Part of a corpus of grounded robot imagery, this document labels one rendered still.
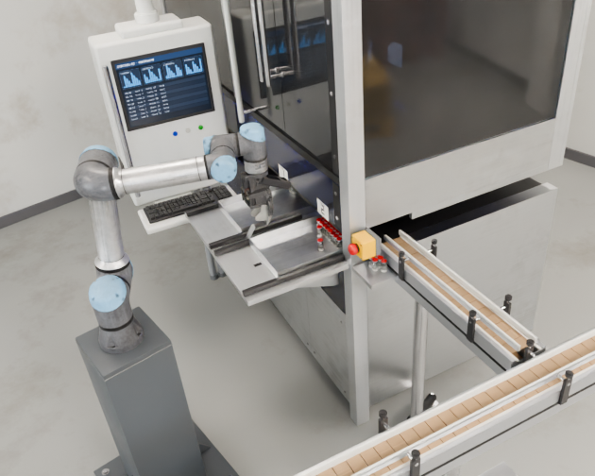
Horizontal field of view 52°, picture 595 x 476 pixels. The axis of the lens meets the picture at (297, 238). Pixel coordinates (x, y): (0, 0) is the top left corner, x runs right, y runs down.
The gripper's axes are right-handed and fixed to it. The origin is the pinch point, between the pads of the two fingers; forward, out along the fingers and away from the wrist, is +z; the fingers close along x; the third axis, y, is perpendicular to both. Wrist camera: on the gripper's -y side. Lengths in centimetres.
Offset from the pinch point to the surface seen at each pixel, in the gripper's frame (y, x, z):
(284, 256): -7.0, -5.2, 21.0
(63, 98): 30, -280, 33
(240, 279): 12.5, -2.1, 21.4
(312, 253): -16.4, -1.0, 20.9
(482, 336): -34, 70, 16
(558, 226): -217, -51, 107
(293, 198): -29, -41, 21
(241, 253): 5.8, -16.6, 21.4
